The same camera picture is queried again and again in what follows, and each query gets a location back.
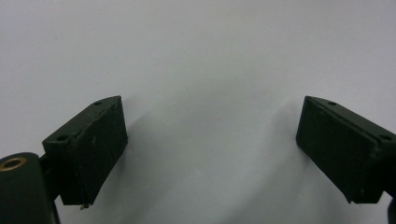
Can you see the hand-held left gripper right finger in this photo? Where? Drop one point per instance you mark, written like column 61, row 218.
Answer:
column 345, row 146

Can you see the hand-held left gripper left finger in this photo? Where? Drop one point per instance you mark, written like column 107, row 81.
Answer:
column 90, row 146

